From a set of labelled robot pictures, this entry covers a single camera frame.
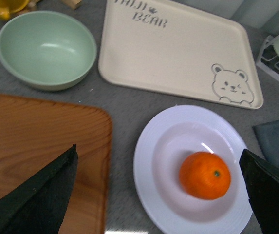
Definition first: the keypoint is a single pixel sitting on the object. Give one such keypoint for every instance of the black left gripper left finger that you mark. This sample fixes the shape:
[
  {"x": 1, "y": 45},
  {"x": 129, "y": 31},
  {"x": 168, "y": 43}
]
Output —
[{"x": 39, "y": 204}]

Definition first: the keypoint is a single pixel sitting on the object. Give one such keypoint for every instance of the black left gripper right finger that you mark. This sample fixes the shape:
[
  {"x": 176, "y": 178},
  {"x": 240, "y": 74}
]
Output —
[{"x": 262, "y": 183}]

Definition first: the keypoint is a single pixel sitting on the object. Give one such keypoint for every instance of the orange mandarin fruit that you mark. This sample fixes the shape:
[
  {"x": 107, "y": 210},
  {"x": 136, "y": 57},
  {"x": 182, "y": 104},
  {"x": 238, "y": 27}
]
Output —
[{"x": 205, "y": 176}]

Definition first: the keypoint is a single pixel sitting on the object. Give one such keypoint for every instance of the white round plate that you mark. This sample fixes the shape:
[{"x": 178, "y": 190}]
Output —
[{"x": 170, "y": 137}]

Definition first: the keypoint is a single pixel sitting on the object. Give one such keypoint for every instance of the wooden cutting board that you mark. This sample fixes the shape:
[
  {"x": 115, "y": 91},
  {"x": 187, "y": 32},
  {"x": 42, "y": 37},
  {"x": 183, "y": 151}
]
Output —
[{"x": 34, "y": 132}]

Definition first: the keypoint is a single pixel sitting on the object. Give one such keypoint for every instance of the white cup holder rack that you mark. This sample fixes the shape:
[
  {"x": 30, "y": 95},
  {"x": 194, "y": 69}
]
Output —
[{"x": 267, "y": 59}]

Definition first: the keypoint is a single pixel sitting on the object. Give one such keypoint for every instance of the green bowl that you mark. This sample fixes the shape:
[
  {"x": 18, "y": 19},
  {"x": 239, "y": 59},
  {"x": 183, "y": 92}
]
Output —
[{"x": 47, "y": 50}]

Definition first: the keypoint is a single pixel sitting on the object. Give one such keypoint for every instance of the beige bear tray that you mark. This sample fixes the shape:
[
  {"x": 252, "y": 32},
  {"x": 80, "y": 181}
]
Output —
[{"x": 167, "y": 47}]

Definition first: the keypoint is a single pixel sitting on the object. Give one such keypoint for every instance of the yellow mug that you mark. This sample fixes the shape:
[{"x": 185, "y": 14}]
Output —
[{"x": 10, "y": 7}]

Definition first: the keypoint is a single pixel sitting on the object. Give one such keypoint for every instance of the wooden dish rack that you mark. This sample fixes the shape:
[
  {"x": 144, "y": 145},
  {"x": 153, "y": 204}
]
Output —
[{"x": 73, "y": 4}]

